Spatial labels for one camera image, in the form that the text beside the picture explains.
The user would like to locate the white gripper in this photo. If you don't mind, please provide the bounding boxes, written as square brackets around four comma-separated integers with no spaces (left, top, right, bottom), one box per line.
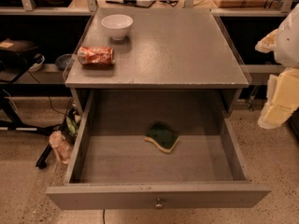
[255,4,299,129]

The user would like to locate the green and yellow sponge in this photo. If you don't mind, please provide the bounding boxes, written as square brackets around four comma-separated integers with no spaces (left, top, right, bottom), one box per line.
[145,123,179,154]

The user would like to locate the grey cabinet counter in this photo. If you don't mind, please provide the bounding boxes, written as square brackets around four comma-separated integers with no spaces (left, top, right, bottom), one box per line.
[64,7,252,117]

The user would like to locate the metal drawer knob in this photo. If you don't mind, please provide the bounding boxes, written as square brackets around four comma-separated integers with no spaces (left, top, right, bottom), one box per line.
[154,197,164,210]

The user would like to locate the grey open top drawer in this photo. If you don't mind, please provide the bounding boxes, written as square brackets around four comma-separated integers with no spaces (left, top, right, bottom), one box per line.
[47,90,270,210]

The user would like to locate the white ceramic bowl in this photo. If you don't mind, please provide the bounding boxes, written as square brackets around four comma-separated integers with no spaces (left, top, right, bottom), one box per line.
[101,14,134,40]

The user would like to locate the crushed orange soda can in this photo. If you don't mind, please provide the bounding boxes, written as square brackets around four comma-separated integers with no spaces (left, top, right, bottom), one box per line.
[77,46,115,66]

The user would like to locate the green plastic item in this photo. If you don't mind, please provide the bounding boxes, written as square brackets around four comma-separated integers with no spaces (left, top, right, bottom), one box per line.
[66,117,78,136]

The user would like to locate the dark small bowl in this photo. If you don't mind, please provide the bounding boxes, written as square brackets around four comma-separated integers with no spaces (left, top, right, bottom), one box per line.
[55,53,73,70]

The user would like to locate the clear plastic bottle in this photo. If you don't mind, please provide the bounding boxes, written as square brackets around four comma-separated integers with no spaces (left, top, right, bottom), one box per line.
[50,131,72,164]

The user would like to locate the white bowl on shelf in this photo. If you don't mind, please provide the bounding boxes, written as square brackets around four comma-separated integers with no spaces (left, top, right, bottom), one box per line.
[29,54,45,72]

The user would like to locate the black bag on shelf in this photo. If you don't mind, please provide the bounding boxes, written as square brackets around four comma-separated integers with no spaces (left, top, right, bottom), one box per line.
[0,38,38,69]

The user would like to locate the black stand legs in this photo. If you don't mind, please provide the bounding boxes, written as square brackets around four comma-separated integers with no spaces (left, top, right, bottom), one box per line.
[0,89,68,170]

